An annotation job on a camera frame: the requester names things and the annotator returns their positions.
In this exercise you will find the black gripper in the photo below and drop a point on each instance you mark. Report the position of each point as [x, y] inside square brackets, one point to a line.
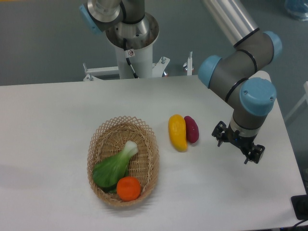
[252, 152]

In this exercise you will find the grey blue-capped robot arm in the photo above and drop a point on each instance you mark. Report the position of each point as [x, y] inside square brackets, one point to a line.
[233, 78]

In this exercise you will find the woven wicker basket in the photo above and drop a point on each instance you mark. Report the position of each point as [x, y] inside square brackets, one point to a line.
[109, 139]

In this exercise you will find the purple sweet potato toy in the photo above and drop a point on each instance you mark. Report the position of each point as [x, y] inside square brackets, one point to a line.
[192, 130]

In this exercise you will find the yellow mango toy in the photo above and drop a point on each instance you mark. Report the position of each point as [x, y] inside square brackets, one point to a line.
[177, 132]

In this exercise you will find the black device at table edge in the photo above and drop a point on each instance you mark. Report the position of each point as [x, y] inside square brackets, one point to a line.
[300, 206]

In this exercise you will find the orange fruit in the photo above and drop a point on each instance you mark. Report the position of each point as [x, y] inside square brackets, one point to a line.
[128, 188]

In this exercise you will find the green bok choy toy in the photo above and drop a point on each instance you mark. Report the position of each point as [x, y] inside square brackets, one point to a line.
[107, 173]

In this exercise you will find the blue object top right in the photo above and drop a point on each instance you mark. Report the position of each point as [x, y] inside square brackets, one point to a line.
[298, 9]

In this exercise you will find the white furniture frame right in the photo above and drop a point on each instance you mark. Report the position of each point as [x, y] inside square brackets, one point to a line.
[298, 108]

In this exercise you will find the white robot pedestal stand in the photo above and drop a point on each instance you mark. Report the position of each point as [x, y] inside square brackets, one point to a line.
[133, 44]

